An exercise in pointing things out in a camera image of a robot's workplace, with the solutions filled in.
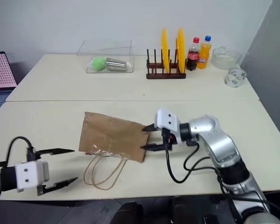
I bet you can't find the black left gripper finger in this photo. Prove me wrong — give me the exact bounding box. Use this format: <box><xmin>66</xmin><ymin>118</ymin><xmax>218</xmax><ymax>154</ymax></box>
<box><xmin>36</xmin><ymin>147</ymin><xmax>76</xmax><ymax>158</ymax></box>
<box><xmin>42</xmin><ymin>177</ymin><xmax>79</xmax><ymax>193</ymax></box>

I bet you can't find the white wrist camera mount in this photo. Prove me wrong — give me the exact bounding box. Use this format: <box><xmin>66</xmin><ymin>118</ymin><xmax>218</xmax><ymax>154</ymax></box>
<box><xmin>15</xmin><ymin>160</ymin><xmax>50</xmax><ymax>193</ymax></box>
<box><xmin>154</xmin><ymin>108</ymin><xmax>182</xmax><ymax>139</ymax></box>

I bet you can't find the cola bottle red cap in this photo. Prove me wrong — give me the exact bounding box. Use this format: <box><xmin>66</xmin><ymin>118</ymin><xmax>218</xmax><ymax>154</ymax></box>
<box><xmin>186</xmin><ymin>37</ymin><xmax>201</xmax><ymax>71</ymax></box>

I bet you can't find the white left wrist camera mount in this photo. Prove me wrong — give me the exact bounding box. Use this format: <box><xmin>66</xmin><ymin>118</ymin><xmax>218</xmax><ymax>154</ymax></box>
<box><xmin>15</xmin><ymin>160</ymin><xmax>50</xmax><ymax>193</ymax></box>

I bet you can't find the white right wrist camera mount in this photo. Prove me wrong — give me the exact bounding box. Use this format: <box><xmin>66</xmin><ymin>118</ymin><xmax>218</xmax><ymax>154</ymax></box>
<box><xmin>154</xmin><ymin>108</ymin><xmax>182</xmax><ymax>139</ymax></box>

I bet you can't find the yellow plate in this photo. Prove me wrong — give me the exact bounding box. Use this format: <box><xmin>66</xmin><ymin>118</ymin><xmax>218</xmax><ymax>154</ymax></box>
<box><xmin>161</xmin><ymin>28</ymin><xmax>171</xmax><ymax>74</ymax></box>
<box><xmin>175</xmin><ymin>28</ymin><xmax>186</xmax><ymax>73</ymax></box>

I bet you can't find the orange soda bottle blue cap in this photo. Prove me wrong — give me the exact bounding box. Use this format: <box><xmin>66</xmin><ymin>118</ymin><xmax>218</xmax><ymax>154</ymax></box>
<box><xmin>197</xmin><ymin>35</ymin><xmax>212</xmax><ymax>70</ymax></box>

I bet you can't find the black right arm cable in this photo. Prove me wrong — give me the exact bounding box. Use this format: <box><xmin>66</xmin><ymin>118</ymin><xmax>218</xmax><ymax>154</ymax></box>
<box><xmin>164</xmin><ymin>139</ymin><xmax>280</xmax><ymax>224</ymax></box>

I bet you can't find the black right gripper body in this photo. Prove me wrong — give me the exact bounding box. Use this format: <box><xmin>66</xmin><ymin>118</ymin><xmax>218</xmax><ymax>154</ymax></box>
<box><xmin>161</xmin><ymin>127</ymin><xmax>178</xmax><ymax>151</ymax></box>

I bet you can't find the clear tape roll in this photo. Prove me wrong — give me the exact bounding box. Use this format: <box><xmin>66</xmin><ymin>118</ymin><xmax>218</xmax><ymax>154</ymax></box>
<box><xmin>224</xmin><ymin>67</ymin><xmax>247</xmax><ymax>88</ymax></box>

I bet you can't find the stainless steel cup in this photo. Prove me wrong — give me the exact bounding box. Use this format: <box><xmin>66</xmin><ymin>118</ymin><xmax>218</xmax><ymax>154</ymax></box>
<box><xmin>105</xmin><ymin>57</ymin><xmax>127</xmax><ymax>72</ymax></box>

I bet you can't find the dark rounded shape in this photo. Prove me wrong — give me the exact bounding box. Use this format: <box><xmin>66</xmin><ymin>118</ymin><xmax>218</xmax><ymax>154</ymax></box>
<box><xmin>116</xmin><ymin>201</ymin><xmax>145</xmax><ymax>224</ymax></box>

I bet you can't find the dark wooden dish rack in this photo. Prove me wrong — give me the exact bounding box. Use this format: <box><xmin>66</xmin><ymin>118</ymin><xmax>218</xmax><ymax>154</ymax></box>
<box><xmin>146</xmin><ymin>48</ymin><xmax>187</xmax><ymax>80</ymax></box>

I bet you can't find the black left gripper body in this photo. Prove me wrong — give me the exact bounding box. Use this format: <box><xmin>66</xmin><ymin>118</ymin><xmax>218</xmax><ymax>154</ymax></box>
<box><xmin>27</xmin><ymin>147</ymin><xmax>50</xmax><ymax>196</ymax></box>

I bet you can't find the brown paper bag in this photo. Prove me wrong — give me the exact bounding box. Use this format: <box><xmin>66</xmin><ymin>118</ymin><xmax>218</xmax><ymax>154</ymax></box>
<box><xmin>78</xmin><ymin>112</ymin><xmax>151</xmax><ymax>191</ymax></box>

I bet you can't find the green fuzzy ball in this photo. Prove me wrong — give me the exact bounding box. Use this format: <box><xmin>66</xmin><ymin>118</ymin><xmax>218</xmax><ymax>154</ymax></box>
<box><xmin>91</xmin><ymin>57</ymin><xmax>107</xmax><ymax>71</ymax></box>

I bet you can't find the laptop with pink screen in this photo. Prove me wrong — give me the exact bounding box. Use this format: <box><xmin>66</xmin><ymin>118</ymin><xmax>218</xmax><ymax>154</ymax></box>
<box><xmin>0</xmin><ymin>51</ymin><xmax>17</xmax><ymax>117</ymax></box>

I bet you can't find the clear glass bowl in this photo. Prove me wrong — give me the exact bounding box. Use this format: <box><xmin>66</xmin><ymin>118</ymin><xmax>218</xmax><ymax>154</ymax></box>
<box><xmin>211</xmin><ymin>45</ymin><xmax>243</xmax><ymax>70</ymax></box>

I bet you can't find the clear plastic container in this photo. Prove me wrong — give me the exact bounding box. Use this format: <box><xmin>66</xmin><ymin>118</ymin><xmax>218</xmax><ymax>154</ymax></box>
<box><xmin>76</xmin><ymin>40</ymin><xmax>135</xmax><ymax>74</ymax></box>

